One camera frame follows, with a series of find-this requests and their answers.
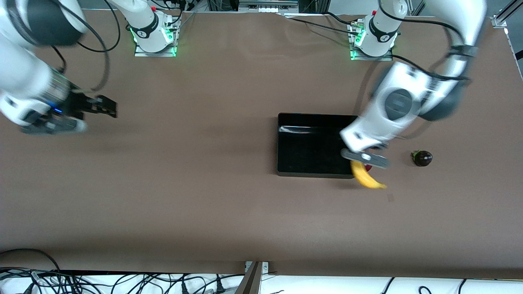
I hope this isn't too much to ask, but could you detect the aluminium profile bar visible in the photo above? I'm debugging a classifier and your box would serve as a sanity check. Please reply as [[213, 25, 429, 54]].
[[492, 0, 523, 29]]

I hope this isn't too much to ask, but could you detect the grey thin cable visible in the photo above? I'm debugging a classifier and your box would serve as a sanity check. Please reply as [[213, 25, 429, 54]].
[[178, 11, 197, 31]]

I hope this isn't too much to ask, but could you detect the black looping cable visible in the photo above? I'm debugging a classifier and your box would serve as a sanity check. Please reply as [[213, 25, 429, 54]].
[[76, 0, 121, 53]]

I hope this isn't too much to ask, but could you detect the dark purple mangosteen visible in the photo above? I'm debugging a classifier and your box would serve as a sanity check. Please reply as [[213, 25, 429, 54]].
[[411, 150, 433, 167]]

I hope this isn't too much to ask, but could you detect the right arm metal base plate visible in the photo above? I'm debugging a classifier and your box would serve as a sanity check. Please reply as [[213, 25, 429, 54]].
[[134, 12, 177, 58]]

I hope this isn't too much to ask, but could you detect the white power strip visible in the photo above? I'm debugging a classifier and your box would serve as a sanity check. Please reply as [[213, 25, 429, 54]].
[[239, 0, 299, 13]]

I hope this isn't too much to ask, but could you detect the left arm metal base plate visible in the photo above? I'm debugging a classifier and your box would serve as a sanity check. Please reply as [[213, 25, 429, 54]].
[[349, 18, 394, 62]]

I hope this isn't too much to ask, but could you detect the brown table cover sheet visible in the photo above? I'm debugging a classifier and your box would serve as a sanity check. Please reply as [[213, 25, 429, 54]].
[[0, 10, 523, 275]]

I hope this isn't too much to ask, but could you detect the yellow banana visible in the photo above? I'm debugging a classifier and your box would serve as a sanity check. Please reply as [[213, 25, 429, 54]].
[[351, 160, 387, 190]]

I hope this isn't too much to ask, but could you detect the dark grey metal post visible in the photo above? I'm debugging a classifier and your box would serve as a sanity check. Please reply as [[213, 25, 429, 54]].
[[235, 261, 263, 294]]

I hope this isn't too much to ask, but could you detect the black cable with metal plug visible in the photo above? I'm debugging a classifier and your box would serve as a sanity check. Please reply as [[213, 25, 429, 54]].
[[84, 29, 111, 93]]

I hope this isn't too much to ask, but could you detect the silver bracket plate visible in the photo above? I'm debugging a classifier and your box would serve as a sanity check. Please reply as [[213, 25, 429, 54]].
[[244, 261, 269, 274]]

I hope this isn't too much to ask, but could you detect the black plastic box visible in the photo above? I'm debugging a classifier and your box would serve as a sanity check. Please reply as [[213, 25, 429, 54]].
[[277, 113, 360, 178]]

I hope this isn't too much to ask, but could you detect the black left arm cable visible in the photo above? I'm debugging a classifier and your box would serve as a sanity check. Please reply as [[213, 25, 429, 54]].
[[378, 0, 471, 82]]

